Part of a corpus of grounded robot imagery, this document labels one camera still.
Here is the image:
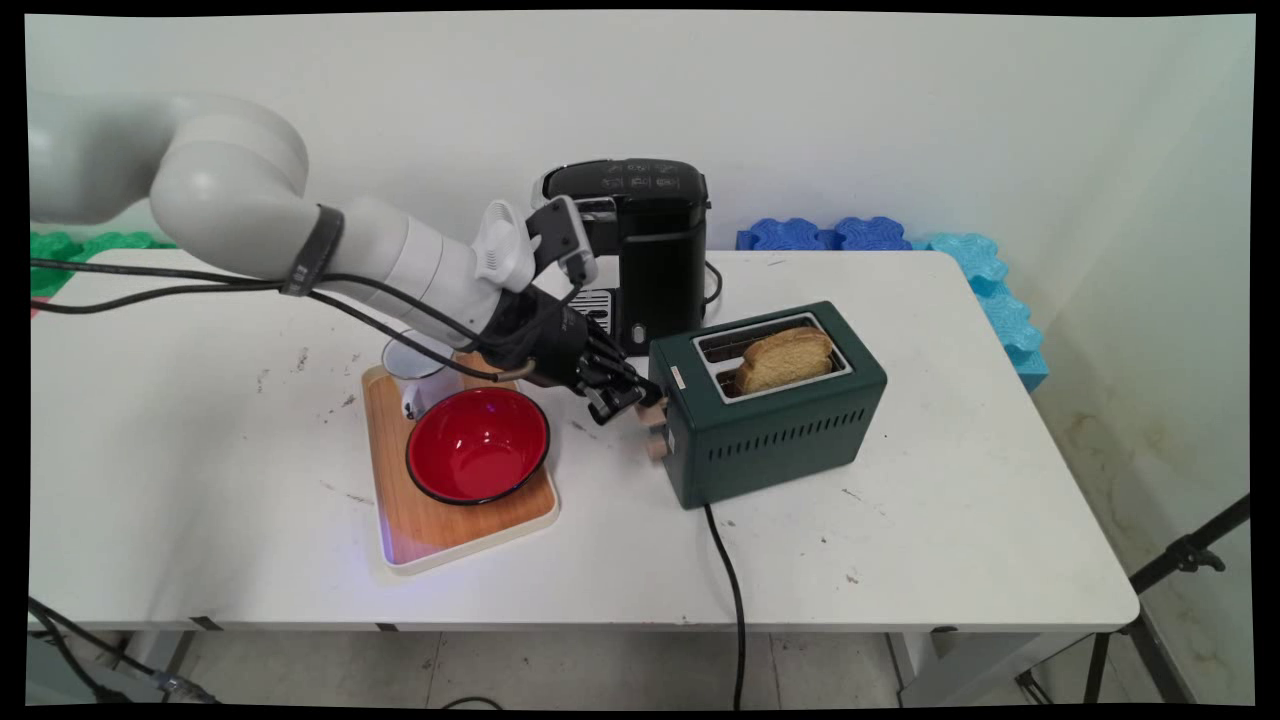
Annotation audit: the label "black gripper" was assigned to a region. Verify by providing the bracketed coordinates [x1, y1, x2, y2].
[480, 285, 667, 427]

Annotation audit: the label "black coffee machine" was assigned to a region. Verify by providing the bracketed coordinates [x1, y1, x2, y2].
[538, 157, 713, 359]

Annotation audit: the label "red bowl with black rim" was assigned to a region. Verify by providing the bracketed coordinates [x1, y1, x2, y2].
[405, 386, 553, 507]

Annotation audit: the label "toast slice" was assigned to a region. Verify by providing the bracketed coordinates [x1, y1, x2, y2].
[735, 326, 836, 396]

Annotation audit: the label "dark green toaster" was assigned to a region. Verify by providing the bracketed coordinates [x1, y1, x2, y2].
[649, 300, 889, 511]

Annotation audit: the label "white enamel mug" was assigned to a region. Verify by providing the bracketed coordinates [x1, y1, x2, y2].
[381, 328, 463, 421]

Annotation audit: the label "wooden serving tray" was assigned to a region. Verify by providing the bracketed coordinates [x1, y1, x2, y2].
[361, 350, 561, 576]

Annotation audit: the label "cyan foam mat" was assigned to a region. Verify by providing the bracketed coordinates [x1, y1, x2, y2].
[912, 233, 1051, 393]

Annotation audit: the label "green foam mat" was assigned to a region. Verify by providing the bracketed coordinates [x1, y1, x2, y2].
[30, 231, 181, 298]

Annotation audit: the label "black tripod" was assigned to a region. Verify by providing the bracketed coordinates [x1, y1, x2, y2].
[1015, 495, 1253, 706]

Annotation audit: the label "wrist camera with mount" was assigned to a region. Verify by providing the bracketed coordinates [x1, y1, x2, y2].
[470, 195, 601, 294]

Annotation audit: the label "black toaster power cable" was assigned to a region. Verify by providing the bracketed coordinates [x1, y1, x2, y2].
[703, 503, 749, 709]

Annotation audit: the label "white table leg frame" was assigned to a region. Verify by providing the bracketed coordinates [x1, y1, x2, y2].
[112, 630, 198, 703]
[885, 628, 1093, 707]

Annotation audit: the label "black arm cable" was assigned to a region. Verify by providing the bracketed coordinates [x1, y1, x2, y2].
[30, 258, 538, 383]

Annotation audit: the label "black floor cables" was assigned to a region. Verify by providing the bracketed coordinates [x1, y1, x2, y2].
[28, 598, 223, 705]

